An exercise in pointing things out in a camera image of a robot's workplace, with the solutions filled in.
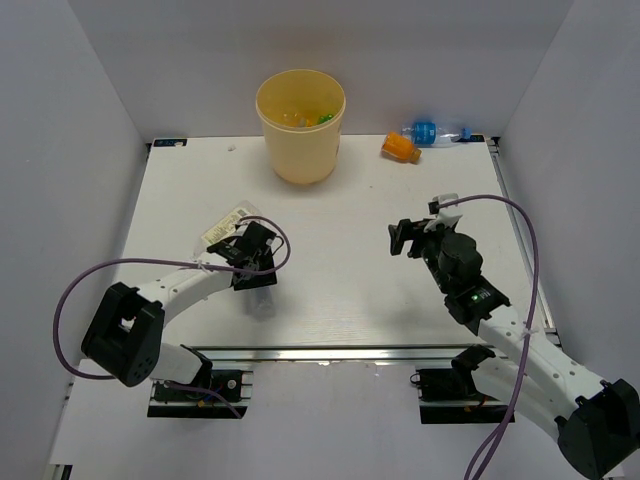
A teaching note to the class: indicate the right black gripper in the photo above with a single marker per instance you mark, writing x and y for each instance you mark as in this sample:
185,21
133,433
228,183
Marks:
405,230

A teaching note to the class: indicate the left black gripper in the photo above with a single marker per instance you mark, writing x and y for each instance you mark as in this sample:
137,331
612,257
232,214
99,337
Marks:
259,280

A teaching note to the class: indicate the clear bottle beige label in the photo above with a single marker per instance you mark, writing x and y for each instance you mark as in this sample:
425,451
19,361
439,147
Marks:
224,228

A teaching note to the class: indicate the clear bottle blue label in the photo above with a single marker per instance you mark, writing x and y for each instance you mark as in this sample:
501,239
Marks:
260,303

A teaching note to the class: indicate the orange juice bottle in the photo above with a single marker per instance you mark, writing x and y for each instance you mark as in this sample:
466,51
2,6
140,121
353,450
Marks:
400,148

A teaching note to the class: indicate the blue capped water bottle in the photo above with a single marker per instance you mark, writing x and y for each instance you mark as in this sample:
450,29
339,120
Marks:
429,134

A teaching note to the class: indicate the green soda bottle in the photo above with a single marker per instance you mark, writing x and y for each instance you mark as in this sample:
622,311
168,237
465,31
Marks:
318,121

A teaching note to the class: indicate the clear bottle yellow cap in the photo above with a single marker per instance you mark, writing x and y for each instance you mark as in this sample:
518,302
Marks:
294,120

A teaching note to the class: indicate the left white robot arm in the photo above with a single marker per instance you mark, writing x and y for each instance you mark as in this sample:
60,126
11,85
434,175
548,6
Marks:
125,335

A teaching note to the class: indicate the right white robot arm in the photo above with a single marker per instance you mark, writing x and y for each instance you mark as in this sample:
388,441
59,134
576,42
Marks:
595,423

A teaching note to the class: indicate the yellow plastic bin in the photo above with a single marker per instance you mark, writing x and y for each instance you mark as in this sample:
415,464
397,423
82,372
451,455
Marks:
301,156

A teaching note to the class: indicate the black logo sticker right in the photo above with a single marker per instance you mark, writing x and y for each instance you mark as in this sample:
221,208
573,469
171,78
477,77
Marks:
473,138

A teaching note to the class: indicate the black logo sticker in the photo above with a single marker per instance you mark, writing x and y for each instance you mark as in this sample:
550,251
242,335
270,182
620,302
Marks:
169,143
473,138

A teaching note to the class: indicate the black logo sticker left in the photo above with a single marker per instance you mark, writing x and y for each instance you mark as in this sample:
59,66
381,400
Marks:
169,143

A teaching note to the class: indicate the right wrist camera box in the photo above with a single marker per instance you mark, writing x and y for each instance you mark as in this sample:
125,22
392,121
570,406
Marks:
445,212

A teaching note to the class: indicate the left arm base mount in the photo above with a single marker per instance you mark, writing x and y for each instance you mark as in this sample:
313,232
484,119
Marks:
227,397

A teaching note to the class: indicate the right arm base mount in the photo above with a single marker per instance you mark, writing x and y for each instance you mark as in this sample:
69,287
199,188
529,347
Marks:
448,395

